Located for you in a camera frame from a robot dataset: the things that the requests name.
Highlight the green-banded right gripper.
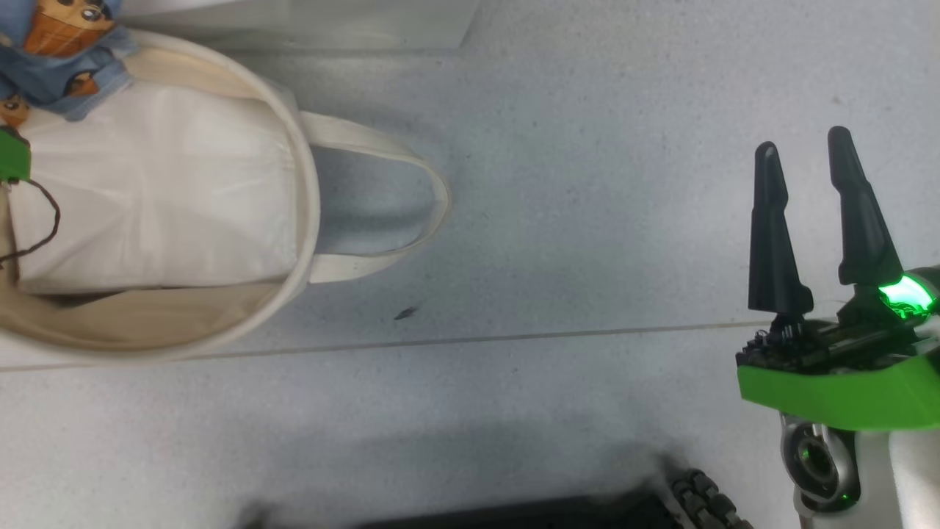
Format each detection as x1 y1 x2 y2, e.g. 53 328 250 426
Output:
737 126 940 431

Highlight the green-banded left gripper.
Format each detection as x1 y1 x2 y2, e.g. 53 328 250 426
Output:
0 126 32 183

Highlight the blue cartoon print garment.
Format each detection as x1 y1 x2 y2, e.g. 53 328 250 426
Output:
0 0 137 126

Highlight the white front-load washing machine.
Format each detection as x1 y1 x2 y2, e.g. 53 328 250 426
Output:
110 0 482 51

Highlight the white cloth pad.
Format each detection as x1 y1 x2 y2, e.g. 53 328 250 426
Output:
7 77 298 295

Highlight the white canvas laundry basket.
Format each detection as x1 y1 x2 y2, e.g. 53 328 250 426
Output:
0 28 450 361

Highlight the thin dark gripper cable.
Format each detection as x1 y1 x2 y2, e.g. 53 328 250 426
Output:
0 179 61 265

